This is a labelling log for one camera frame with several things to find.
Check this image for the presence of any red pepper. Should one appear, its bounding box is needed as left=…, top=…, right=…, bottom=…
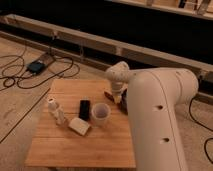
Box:
left=104, top=91, right=121, bottom=104

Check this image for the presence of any black phone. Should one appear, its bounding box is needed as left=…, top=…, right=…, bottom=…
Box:
left=79, top=100, right=90, bottom=121

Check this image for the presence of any wooden table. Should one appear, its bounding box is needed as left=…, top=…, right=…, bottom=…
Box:
left=25, top=79, right=135, bottom=168

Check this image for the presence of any clear plastic bottle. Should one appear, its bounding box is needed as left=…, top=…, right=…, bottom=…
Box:
left=47, top=98, right=65, bottom=125

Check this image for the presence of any blue power adapter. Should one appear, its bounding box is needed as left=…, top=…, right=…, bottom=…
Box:
left=27, top=61, right=45, bottom=74

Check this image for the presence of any black floor cable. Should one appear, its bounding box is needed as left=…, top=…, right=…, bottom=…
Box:
left=0, top=43, right=81, bottom=90

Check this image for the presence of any black cable at right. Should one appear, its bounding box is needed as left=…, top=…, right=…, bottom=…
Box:
left=188, top=96, right=213, bottom=156

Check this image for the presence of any translucent plastic cup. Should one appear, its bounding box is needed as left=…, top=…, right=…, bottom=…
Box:
left=91, top=103, right=111, bottom=126

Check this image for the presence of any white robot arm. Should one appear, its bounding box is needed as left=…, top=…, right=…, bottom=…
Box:
left=105, top=61, right=198, bottom=171

